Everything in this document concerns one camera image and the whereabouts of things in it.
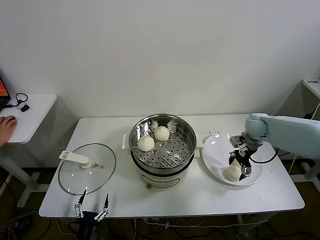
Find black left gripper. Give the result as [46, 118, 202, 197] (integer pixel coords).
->
[73, 185, 111, 227]

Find white desk with grey foot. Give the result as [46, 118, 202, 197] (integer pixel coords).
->
[277, 78, 320, 186]

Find grey table leg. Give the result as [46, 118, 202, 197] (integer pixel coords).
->
[236, 214, 251, 236]

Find black floor cable loops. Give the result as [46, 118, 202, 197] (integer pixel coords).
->
[0, 174, 38, 240]

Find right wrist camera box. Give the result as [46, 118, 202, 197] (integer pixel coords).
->
[229, 135, 247, 149]

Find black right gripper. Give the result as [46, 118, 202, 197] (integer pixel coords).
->
[228, 146, 258, 182]

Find perforated steel steamer basket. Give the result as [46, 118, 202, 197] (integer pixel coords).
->
[121, 113, 205, 174]

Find white side table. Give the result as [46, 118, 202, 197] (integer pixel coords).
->
[0, 93, 58, 208]

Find white electric cooker base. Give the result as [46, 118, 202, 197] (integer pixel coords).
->
[129, 149, 201, 190]

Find bare person hand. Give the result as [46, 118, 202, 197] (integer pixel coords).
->
[0, 114, 19, 148]

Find glass lid with white handle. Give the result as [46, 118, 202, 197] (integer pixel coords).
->
[58, 142, 117, 196]

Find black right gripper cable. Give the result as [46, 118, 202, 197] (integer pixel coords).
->
[249, 147, 280, 165]

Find black cable with power adapter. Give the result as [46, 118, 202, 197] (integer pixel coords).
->
[302, 99, 320, 120]

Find white round plate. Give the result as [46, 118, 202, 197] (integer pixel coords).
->
[201, 131, 264, 187]

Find white hanging cable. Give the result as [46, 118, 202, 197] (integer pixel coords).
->
[288, 154, 299, 176]

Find black neckband earphones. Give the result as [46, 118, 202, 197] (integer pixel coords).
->
[1, 92, 29, 110]

